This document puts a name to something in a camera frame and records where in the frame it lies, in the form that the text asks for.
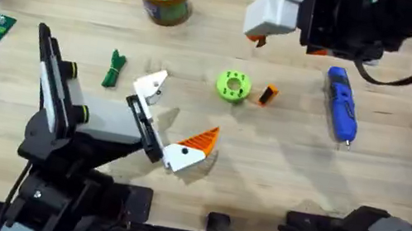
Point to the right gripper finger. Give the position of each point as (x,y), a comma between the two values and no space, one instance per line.
(273,15)
(317,51)

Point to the blue electric screwdriver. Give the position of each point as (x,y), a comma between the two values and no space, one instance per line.
(342,104)

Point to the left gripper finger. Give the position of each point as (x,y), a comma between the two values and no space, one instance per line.
(151,86)
(187,155)

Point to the green vegetable toy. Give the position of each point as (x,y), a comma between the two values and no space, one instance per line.
(114,68)

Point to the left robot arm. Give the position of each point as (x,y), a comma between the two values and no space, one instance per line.
(56,157)

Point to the orange ribbed wedge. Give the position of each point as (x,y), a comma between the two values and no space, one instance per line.
(268,95)

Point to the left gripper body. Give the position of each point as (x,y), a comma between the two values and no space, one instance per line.
(108,122)

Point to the left wrist upright black plate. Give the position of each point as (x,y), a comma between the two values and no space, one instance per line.
(51,77)

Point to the green disc with holes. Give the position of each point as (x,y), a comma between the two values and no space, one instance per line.
(233,86)

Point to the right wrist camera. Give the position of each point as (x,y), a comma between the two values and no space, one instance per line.
(343,21)

